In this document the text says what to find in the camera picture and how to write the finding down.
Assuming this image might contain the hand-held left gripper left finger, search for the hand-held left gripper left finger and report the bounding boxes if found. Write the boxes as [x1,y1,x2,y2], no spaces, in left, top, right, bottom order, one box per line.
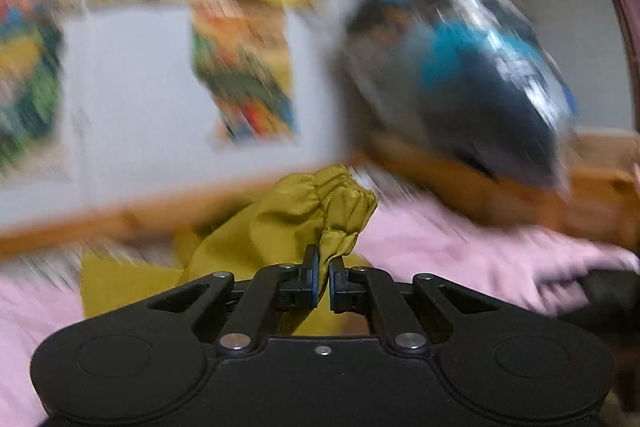
[147,244,321,354]

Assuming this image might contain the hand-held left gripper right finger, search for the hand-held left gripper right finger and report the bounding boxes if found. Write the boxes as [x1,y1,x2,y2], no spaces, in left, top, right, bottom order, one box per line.
[330,257,498,354]

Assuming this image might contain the mustard tan colour-block jacket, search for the mustard tan colour-block jacket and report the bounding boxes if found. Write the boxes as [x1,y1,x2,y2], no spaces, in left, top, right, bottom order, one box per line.
[80,164,378,338]

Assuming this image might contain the pink bed sheet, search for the pink bed sheet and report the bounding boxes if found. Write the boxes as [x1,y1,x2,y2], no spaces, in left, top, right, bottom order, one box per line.
[0,194,640,427]

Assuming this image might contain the dark red curtain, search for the dark red curtain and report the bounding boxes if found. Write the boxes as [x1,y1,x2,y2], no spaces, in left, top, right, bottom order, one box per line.
[607,0,640,131]

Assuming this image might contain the wooden bed frame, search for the wooden bed frame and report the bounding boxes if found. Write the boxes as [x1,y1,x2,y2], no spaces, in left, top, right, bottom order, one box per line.
[0,134,640,260]

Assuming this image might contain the orange green floral wall poster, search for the orange green floral wall poster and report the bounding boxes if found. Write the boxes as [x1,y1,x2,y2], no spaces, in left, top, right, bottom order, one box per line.
[191,0,297,144]

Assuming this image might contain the green figure wall poster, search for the green figure wall poster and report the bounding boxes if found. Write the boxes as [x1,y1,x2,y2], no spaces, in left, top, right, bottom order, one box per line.
[0,0,67,180]

